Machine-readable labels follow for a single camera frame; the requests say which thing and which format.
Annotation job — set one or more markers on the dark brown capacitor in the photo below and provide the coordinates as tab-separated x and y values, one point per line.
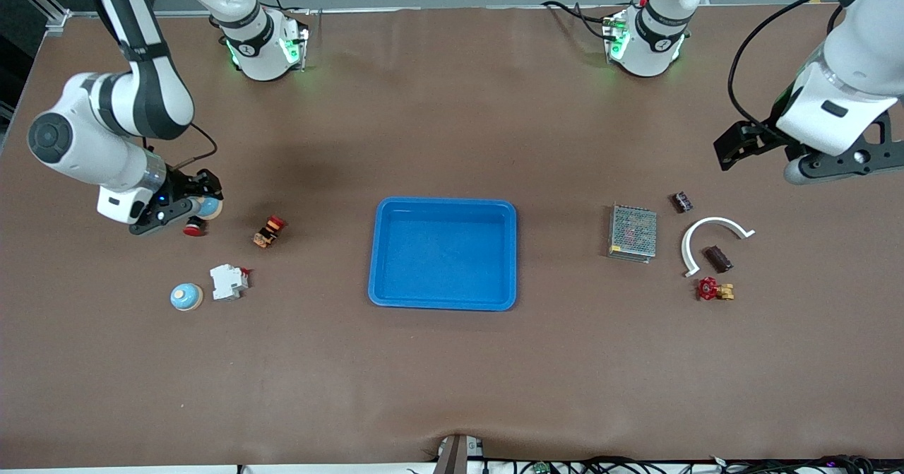
681	201
719	259

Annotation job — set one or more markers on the light blue service bell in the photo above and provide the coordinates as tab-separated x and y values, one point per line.
212	210
186	297

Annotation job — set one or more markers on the white curved plastic piece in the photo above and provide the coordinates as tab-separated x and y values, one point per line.
685	248

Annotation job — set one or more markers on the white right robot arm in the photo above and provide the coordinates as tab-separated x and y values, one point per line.
85	135

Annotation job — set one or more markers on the white circuit breaker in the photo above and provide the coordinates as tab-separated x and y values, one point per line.
228	282

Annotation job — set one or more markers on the red mushroom push button switch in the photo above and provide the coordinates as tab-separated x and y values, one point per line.
194	231

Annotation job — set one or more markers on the orange yellow emergency stop button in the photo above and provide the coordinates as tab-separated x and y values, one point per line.
268	231

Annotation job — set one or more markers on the metal mesh power supply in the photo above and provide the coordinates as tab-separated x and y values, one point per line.
633	234

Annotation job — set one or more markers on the blue plastic tray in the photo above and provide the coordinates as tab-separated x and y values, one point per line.
445	255

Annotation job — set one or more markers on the brown metal table clamp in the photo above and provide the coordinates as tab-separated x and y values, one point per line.
455	456

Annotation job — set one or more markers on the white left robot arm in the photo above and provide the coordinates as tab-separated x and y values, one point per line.
854	50

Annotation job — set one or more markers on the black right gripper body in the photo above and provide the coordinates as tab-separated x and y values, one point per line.
179	184

